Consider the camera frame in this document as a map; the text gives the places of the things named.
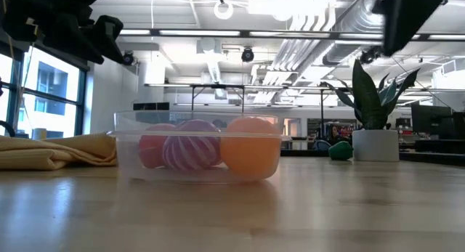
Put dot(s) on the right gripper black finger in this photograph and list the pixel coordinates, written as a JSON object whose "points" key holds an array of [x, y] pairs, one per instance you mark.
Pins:
{"points": [[403, 16]]}

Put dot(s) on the green toy bell pepper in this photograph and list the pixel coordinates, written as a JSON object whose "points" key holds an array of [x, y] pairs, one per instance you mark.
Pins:
{"points": [[340, 151]]}

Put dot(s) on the red toy tomato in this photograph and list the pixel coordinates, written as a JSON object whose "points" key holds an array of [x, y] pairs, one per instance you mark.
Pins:
{"points": [[152, 150]]}

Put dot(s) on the purple striped toy cabbage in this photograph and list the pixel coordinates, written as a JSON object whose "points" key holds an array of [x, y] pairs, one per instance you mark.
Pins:
{"points": [[192, 150]]}

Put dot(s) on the orange toy fruit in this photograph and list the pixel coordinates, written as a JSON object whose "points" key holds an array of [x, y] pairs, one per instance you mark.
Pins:
{"points": [[250, 154]]}

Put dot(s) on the clear plastic tupperware container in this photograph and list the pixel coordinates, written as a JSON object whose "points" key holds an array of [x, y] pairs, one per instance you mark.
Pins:
{"points": [[127, 168]]}

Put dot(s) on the black track spotlight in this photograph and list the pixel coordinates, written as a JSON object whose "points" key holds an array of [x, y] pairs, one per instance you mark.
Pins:
{"points": [[370, 56], [247, 55], [127, 58]]}

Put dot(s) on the large glass window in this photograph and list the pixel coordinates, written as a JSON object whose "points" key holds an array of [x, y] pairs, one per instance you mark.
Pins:
{"points": [[54, 110]]}

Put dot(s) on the wide black monitor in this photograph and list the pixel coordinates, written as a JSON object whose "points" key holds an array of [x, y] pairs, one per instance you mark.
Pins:
{"points": [[432, 119]]}

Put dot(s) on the black low cabinet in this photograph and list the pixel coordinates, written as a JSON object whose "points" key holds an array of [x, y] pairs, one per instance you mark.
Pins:
{"points": [[150, 106]]}

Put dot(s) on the white cylinder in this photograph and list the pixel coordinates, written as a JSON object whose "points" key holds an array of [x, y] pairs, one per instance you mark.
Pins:
{"points": [[39, 133]]}

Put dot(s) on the narrow black monitor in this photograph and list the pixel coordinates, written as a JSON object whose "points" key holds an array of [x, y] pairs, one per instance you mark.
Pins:
{"points": [[459, 126]]}

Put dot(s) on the black pole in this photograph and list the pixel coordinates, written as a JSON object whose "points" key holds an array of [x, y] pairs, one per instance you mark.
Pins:
{"points": [[322, 114]]}

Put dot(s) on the yellow folded cloth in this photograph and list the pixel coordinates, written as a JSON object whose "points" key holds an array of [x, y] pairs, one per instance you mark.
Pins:
{"points": [[54, 154]]}

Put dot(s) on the green plant in white pot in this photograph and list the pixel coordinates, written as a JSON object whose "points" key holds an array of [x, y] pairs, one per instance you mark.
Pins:
{"points": [[375, 146]]}

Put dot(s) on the person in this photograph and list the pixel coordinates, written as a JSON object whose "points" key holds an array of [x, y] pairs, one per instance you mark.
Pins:
{"points": [[334, 134]]}

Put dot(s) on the blue round object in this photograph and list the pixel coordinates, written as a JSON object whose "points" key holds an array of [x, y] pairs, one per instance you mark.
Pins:
{"points": [[321, 145]]}

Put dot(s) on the black background table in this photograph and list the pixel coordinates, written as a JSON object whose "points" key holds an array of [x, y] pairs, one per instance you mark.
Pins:
{"points": [[218, 86]]}

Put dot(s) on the silver ventilation duct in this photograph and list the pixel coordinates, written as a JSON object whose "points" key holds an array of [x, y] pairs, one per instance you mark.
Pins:
{"points": [[359, 23]]}

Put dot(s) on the overhead frame light bar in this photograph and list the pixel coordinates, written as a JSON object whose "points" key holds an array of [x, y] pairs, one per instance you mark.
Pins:
{"points": [[247, 34]]}

